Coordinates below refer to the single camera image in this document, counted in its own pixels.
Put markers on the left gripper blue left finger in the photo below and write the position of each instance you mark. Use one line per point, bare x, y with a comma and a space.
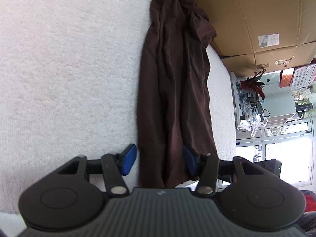
114, 167

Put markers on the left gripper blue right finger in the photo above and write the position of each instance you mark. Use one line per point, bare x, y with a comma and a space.
205, 167

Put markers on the dark brown garment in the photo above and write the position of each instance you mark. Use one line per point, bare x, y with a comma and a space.
173, 98

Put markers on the right cardboard box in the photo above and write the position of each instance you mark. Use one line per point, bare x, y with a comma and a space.
271, 60

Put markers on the white shipping label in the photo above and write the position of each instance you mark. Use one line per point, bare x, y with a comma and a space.
269, 40

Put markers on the large cardboard box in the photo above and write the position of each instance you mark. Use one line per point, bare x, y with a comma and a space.
239, 23

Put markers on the wall calendar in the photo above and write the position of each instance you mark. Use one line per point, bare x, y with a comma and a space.
298, 77

